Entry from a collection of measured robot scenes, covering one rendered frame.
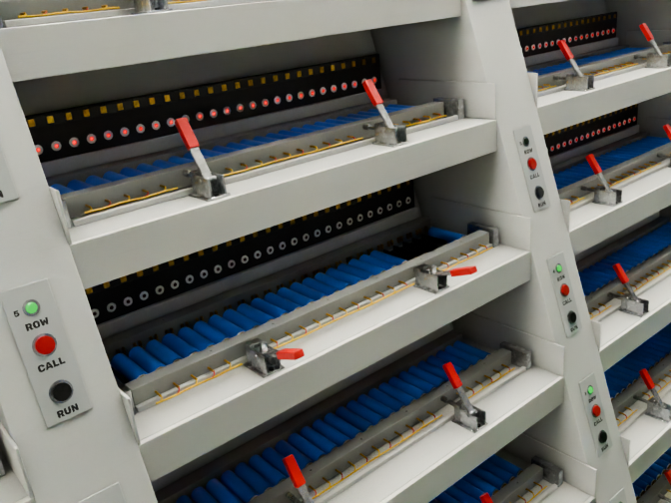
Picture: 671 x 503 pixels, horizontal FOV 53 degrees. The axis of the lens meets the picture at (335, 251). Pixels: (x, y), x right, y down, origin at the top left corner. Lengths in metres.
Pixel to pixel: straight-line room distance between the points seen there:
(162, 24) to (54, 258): 0.26
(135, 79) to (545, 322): 0.66
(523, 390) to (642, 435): 0.32
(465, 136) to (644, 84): 0.48
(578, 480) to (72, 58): 0.90
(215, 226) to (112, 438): 0.23
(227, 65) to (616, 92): 0.65
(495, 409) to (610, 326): 0.31
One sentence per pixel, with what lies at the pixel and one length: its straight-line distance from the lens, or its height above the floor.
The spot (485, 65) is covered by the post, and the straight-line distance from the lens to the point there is 1.00.
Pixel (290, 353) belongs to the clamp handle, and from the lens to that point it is 0.68.
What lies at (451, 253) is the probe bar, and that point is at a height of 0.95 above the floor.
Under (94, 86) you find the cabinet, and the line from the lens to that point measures 0.90.
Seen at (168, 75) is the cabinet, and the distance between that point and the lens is 0.94.
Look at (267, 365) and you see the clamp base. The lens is 0.75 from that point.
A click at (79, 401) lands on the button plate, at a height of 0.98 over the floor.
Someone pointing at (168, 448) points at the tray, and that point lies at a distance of 0.69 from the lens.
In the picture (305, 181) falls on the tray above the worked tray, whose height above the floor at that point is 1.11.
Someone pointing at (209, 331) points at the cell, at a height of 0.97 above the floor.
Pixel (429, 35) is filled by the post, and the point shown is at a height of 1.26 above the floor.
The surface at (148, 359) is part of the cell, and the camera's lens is 0.77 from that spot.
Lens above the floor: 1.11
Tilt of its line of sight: 7 degrees down
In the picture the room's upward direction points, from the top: 17 degrees counter-clockwise
